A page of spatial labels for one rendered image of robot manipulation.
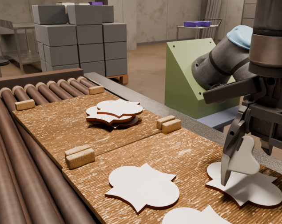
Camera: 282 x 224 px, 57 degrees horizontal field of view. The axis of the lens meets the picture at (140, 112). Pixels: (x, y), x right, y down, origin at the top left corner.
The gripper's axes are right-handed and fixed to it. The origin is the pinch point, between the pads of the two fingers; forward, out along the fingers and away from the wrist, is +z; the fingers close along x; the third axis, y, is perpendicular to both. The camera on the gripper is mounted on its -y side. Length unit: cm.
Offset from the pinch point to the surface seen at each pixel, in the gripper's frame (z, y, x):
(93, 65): 63, -353, 151
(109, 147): 3.2, -27.4, -13.1
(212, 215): 2.5, 2.2, -11.9
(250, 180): 2.8, 1.0, 1.3
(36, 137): 3, -43, -25
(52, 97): 5, -78, -9
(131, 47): 100, -648, 437
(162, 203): 2.3, -4.6, -16.4
